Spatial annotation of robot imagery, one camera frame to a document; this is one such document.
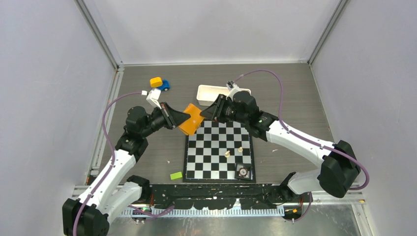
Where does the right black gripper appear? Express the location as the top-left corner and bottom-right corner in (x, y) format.
(200, 94), (248, 125)

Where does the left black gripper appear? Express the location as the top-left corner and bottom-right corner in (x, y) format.
(141, 102), (190, 138)

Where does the white rectangular plastic tray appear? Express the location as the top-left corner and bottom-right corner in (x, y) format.
(196, 85), (252, 107)

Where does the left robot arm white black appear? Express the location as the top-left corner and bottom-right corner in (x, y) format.
(62, 102), (191, 236)

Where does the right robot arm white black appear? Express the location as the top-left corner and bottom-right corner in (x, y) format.
(200, 91), (361, 202)

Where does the blue yellow toy car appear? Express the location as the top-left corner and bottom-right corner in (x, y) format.
(149, 77), (171, 91)

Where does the black white chessboard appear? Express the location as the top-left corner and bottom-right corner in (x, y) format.
(182, 120), (256, 183)

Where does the green rectangular block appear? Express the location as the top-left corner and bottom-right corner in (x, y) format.
(170, 172), (183, 180)

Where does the small black framed round object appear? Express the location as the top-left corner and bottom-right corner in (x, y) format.
(235, 163), (252, 180)

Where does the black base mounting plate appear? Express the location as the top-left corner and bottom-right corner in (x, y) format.
(119, 183), (314, 211)

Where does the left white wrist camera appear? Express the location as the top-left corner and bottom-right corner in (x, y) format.
(146, 88), (161, 109)

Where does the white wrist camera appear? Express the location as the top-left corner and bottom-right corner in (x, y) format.
(146, 88), (161, 109)
(226, 81), (241, 99)

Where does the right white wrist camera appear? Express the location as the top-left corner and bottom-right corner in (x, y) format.
(226, 81), (241, 99)

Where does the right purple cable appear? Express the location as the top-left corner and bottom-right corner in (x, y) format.
(233, 69), (370, 191)

